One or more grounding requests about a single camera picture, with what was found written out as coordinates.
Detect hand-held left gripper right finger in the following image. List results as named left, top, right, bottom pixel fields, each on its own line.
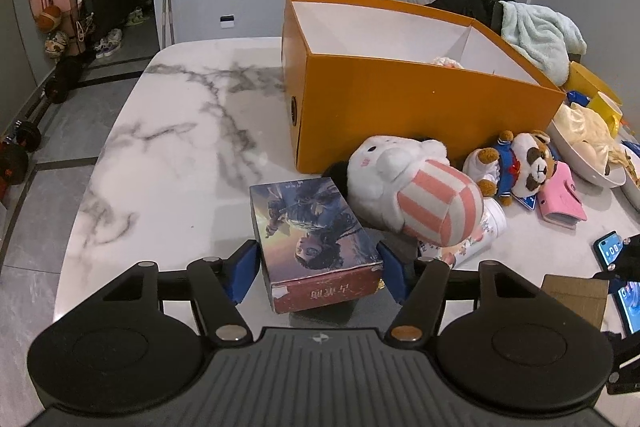
left=376, top=241, right=543, bottom=344

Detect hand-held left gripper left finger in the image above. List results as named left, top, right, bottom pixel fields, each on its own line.
left=100, top=240, right=261, bottom=343

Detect illustrated printed box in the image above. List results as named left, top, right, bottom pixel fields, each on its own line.
left=249, top=177, right=385, bottom=314

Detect white plush with pink stripes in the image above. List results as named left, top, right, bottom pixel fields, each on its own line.
left=322, top=134, right=486, bottom=248

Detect orange cardboard box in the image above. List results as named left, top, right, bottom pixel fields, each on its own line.
left=280, top=0, right=567, bottom=174

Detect pink snap wallet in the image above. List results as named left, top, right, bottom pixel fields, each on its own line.
left=537, top=162, right=588, bottom=229

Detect white printed cup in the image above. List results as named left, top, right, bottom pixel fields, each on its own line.
left=417, top=197, right=507, bottom=269

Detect brown cardboard piece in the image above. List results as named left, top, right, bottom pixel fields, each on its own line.
left=542, top=274, right=610, bottom=331

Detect white plate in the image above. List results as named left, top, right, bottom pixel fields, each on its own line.
left=550, top=119, right=627, bottom=188

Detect smartphone with blue screen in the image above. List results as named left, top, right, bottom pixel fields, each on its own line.
left=615, top=282, right=640, bottom=336
left=593, top=231, right=632, bottom=269

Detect egg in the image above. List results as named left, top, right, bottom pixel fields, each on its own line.
left=570, top=142, right=599, bottom=168

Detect black stand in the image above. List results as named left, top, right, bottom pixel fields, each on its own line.
left=606, top=332, right=640, bottom=396

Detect white bowl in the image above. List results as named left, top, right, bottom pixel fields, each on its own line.
left=616, top=142, right=640, bottom=204

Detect black dumbbell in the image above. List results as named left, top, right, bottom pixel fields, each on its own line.
left=0, top=119, right=43, bottom=186

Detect shredded potato strips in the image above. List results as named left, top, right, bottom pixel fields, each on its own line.
left=620, top=147, right=640, bottom=188

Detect yellow mug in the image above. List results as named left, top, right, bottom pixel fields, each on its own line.
left=587, top=92, right=624, bottom=138

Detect light green fleece blanket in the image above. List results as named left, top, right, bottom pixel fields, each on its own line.
left=492, top=0, right=587, bottom=85

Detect black jacket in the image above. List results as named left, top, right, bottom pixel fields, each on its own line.
left=430, top=0, right=516, bottom=32

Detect basketball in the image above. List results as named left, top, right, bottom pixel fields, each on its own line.
left=39, top=5, right=63, bottom=31

